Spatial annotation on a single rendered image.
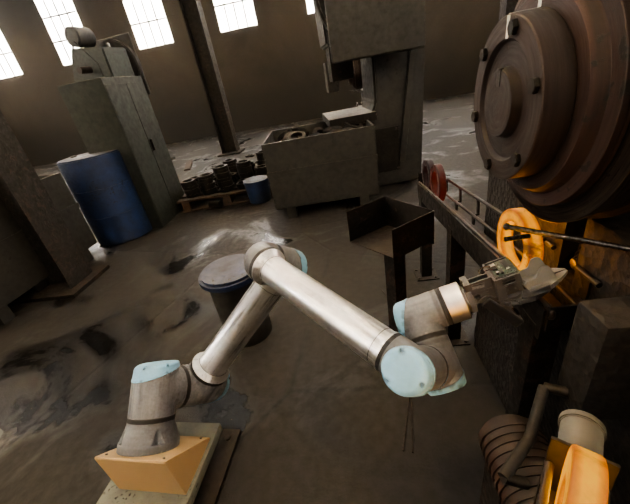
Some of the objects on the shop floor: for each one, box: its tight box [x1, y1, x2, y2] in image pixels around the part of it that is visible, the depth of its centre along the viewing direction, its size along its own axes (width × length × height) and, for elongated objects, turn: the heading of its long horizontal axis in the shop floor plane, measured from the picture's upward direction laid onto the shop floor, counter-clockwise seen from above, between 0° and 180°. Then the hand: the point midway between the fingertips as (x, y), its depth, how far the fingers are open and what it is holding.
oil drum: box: [57, 149, 153, 246], centre depth 348 cm, size 59×59×89 cm
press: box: [64, 26, 176, 160], centre depth 690 cm, size 137×116×271 cm
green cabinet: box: [57, 76, 186, 229], centre depth 366 cm, size 48×70×150 cm
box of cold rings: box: [0, 172, 97, 326], centre depth 268 cm, size 123×93×87 cm
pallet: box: [176, 150, 273, 213], centre depth 425 cm, size 120×81×44 cm
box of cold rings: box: [261, 120, 380, 219], centre depth 343 cm, size 103×83×79 cm
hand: (560, 274), depth 72 cm, fingers closed
